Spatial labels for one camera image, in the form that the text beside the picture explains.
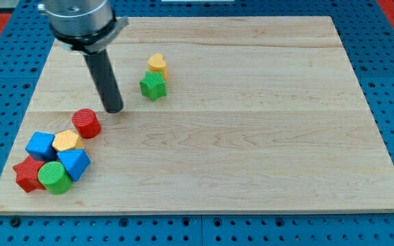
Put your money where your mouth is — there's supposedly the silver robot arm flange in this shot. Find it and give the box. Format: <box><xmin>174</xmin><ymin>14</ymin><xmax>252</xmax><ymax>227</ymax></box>
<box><xmin>37</xmin><ymin>0</ymin><xmax>129</xmax><ymax>55</ymax></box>

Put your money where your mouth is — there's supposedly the green star block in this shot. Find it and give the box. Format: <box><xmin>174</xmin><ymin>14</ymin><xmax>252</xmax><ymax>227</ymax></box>
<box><xmin>140</xmin><ymin>71</ymin><xmax>167</xmax><ymax>101</ymax></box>

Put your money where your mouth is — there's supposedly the red star block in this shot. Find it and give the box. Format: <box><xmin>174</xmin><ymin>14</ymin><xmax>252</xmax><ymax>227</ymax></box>
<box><xmin>12</xmin><ymin>155</ymin><xmax>46</xmax><ymax>193</ymax></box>

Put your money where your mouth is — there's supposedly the yellow heart block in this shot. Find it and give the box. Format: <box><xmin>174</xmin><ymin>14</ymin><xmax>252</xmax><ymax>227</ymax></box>
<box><xmin>147</xmin><ymin>53</ymin><xmax>168</xmax><ymax>79</ymax></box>

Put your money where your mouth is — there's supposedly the red cylinder block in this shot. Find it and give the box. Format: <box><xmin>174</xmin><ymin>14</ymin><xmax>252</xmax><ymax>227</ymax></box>
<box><xmin>72</xmin><ymin>109</ymin><xmax>101</xmax><ymax>139</ymax></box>

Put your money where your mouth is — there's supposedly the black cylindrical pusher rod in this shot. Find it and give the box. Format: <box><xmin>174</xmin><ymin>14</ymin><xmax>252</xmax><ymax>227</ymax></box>
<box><xmin>83</xmin><ymin>50</ymin><xmax>124</xmax><ymax>113</ymax></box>

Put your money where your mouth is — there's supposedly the blue triangle block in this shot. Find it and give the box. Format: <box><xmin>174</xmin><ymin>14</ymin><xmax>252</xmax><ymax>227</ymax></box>
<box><xmin>57</xmin><ymin>149</ymin><xmax>91</xmax><ymax>182</ymax></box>

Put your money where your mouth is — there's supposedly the yellow hexagon block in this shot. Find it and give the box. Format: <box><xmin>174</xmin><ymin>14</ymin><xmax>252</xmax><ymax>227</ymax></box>
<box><xmin>52</xmin><ymin>130</ymin><xmax>84</xmax><ymax>152</ymax></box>

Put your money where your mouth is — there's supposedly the green cylinder block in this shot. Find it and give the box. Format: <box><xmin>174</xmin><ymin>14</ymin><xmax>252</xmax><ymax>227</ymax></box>
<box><xmin>38</xmin><ymin>161</ymin><xmax>72</xmax><ymax>195</ymax></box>

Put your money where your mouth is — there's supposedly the blue cube block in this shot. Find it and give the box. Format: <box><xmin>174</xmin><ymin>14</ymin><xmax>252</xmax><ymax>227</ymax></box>
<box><xmin>25</xmin><ymin>132</ymin><xmax>56</xmax><ymax>161</ymax></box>

